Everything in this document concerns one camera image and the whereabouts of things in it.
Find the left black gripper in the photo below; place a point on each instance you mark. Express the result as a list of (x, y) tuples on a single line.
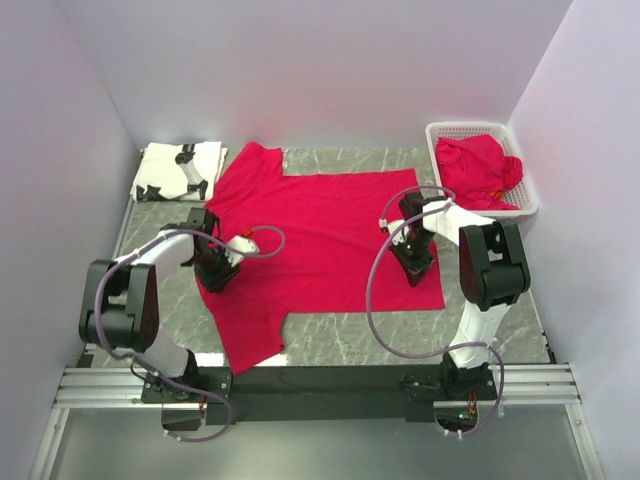
[(217, 283)]

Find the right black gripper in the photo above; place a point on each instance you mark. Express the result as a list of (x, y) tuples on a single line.
[(413, 269)]

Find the red t-shirt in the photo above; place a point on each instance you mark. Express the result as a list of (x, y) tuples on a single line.
[(324, 230)]

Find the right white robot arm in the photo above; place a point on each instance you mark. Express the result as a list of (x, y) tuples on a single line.
[(493, 273)]

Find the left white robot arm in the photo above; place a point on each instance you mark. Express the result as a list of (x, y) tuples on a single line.
[(125, 297)]

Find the red shirts in basket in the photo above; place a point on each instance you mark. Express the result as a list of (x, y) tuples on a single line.
[(478, 171)]

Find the folded white printed t-shirt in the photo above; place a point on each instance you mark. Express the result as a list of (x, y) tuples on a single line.
[(187, 172)]

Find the white plastic laundry basket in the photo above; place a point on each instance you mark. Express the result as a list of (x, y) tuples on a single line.
[(522, 196)]

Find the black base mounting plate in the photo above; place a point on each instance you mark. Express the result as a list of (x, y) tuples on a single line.
[(299, 393)]

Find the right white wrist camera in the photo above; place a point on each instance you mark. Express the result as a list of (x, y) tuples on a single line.
[(397, 232)]

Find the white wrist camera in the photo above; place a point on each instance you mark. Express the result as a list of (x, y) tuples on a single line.
[(238, 248), (397, 232)]

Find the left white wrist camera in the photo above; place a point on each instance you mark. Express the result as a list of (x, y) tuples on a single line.
[(238, 248)]

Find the aluminium frame rail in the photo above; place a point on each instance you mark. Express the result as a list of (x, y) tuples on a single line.
[(523, 384)]

